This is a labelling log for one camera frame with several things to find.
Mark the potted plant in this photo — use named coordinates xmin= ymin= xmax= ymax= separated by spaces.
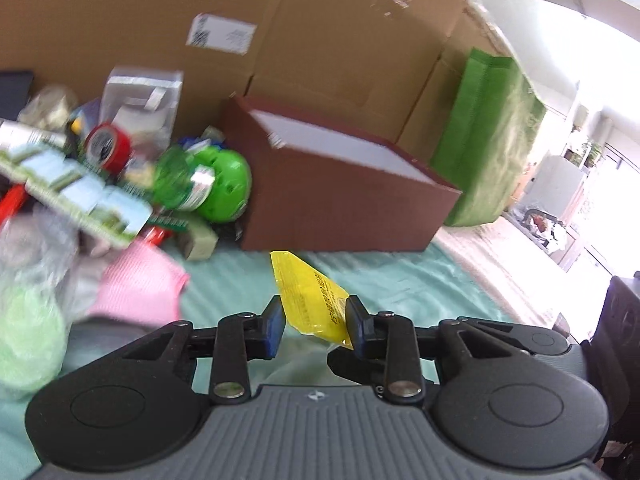
xmin=564 ymin=139 xmax=607 ymax=168

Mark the green fabric bag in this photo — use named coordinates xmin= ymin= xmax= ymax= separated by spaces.
xmin=430 ymin=47 xmax=547 ymax=228

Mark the yellow packet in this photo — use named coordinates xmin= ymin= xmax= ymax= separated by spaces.
xmin=269 ymin=250 xmax=352 ymax=349

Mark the teal table cloth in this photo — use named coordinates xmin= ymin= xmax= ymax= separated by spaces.
xmin=0 ymin=237 xmax=521 ymax=480

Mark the red plastic item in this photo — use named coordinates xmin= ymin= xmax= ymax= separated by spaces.
xmin=0 ymin=183 xmax=29 ymax=234

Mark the white cabinet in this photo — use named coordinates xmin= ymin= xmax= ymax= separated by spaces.
xmin=524 ymin=154 xmax=587 ymax=223

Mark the green item in plastic bag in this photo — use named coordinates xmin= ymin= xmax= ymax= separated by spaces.
xmin=0 ymin=277 xmax=69 ymax=393

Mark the clear plastic container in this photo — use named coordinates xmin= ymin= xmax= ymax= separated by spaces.
xmin=102 ymin=66 xmax=185 ymax=147

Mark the green patterned tissue packet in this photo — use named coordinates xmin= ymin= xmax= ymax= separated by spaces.
xmin=19 ymin=86 xmax=79 ymax=132

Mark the maroon cardboard box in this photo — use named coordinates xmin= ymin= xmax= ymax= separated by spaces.
xmin=222 ymin=95 xmax=464 ymax=253

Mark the red and white marker pen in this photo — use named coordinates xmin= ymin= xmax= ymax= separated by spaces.
xmin=0 ymin=118 xmax=134 ymax=172

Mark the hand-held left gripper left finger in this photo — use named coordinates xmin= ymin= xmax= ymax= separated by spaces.
xmin=120 ymin=295 xmax=288 ymax=407

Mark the green and white printed sachet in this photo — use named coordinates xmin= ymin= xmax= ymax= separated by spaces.
xmin=0 ymin=144 xmax=154 ymax=249

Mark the large brown cardboard box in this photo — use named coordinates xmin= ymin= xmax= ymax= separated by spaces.
xmin=0 ymin=0 xmax=527 ymax=162

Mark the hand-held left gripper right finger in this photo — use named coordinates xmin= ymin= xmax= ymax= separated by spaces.
xmin=327 ymin=295 xmax=572 ymax=404

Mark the olive slim carton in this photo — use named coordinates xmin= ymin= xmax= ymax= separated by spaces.
xmin=177 ymin=219 xmax=219 ymax=261

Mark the pink cloth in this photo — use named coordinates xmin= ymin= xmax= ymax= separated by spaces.
xmin=91 ymin=239 xmax=192 ymax=329

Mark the white shipping label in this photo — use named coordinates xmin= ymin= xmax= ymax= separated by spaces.
xmin=185 ymin=13 xmax=259 ymax=55

